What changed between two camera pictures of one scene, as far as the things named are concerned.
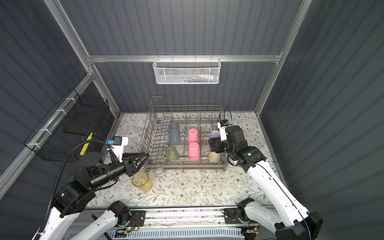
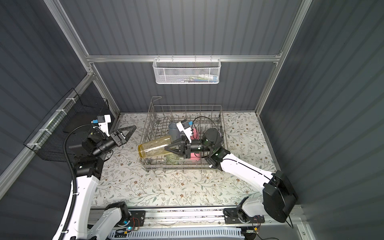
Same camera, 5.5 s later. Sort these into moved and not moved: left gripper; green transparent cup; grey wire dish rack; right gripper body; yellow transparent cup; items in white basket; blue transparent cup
Moved: yellow transparent cup; right gripper body; left gripper
Not moved: items in white basket; green transparent cup; blue transparent cup; grey wire dish rack
